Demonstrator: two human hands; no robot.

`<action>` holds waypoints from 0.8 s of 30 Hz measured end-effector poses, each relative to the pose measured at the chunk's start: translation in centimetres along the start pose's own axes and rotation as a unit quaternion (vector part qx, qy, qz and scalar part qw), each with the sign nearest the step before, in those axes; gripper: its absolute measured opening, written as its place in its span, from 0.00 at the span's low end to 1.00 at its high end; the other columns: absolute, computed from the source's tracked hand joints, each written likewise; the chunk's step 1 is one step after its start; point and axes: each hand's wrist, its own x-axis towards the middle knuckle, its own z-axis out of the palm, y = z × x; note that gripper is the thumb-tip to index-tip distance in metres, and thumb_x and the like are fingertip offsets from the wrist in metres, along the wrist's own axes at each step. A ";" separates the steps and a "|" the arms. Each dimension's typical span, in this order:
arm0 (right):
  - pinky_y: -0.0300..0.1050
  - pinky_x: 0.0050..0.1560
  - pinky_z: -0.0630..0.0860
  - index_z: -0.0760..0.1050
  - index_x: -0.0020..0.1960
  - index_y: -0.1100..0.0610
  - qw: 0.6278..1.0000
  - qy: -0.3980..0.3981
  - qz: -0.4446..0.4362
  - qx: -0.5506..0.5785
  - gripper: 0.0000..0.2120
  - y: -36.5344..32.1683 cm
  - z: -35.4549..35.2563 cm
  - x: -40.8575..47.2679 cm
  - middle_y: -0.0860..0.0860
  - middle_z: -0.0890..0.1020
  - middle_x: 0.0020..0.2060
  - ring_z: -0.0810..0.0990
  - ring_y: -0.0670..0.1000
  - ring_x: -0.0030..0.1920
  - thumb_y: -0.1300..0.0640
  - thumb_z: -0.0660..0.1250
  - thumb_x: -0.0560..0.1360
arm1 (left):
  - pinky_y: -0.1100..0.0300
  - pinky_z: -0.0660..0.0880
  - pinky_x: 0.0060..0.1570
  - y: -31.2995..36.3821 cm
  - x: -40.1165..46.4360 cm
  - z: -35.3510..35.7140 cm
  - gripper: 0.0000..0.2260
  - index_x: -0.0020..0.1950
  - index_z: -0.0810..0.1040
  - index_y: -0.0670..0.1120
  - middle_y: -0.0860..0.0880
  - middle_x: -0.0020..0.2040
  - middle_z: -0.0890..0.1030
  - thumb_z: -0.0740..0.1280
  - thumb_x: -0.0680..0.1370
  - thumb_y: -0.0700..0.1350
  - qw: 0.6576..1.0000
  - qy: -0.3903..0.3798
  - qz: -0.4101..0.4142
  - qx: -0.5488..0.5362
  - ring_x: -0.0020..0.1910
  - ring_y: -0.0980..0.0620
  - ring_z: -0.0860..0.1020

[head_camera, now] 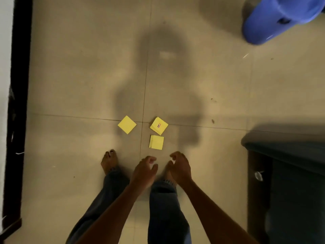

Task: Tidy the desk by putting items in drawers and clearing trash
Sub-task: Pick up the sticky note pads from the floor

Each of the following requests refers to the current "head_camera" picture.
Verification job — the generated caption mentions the person's right forearm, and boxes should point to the person's right forearm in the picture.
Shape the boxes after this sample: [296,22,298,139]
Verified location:
[181,178,260,244]

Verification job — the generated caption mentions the person's right hand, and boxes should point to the person's right hand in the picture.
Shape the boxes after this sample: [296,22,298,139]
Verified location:
[166,151,192,187]

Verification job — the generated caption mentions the blue plastic bin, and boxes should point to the blue plastic bin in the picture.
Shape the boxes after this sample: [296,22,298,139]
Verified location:
[241,0,325,45]

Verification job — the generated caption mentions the person's bare foot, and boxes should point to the person's bare foot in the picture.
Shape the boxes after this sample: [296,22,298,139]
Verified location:
[162,162,178,188]
[100,149,119,176]

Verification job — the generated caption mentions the yellow sticky pad red label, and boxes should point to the yellow sticky pad red label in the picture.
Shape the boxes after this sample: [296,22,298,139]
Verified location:
[149,116,169,136]

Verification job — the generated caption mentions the person's left forearm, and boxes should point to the person's left forearm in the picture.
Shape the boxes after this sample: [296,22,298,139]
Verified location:
[75,183,143,244]

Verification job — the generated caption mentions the yellow sticky note pad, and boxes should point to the yellow sticky note pad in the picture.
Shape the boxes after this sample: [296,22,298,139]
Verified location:
[148,135,165,151]
[117,115,137,135]

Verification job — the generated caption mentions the person's left hand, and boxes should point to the person's left hand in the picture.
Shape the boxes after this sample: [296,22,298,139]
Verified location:
[130,156,159,191]

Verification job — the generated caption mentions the black baseboard strip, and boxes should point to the black baseboard strip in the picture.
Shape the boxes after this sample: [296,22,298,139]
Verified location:
[2,0,34,240]

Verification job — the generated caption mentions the blue denim jeans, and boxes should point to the blue denim jeans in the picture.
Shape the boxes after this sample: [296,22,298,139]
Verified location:
[65,168,193,244]

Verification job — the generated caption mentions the dark green furniture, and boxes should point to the dark green furniture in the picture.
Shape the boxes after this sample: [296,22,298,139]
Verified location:
[240,130,325,244]

